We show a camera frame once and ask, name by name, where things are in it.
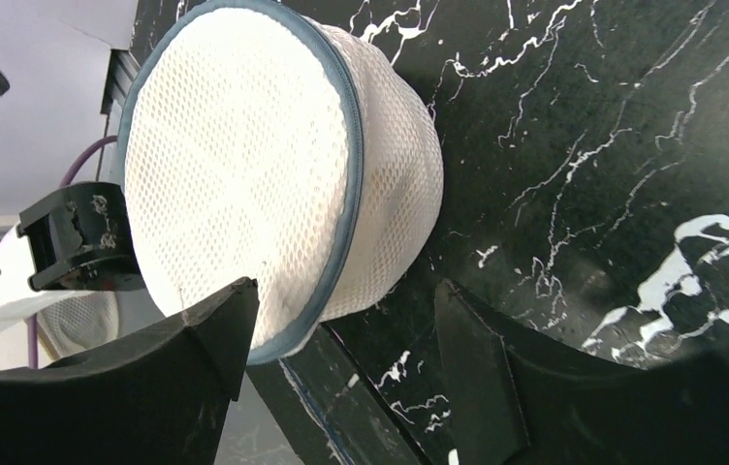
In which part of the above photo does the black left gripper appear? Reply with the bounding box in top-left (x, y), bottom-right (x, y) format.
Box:
top-left (16, 182), bottom-right (144, 292)

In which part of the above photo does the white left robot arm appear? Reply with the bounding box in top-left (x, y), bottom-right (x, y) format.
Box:
top-left (0, 182), bottom-right (144, 332)

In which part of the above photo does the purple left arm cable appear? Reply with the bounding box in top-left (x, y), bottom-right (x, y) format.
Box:
top-left (0, 135), bottom-right (119, 371)

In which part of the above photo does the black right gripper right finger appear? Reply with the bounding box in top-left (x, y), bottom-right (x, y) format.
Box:
top-left (434, 280), bottom-right (729, 464)

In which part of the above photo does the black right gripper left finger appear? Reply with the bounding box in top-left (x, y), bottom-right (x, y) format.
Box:
top-left (0, 278), bottom-right (259, 464)

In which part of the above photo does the white mesh bag blue trim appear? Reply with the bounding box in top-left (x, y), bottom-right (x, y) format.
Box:
top-left (118, 1), bottom-right (444, 365)

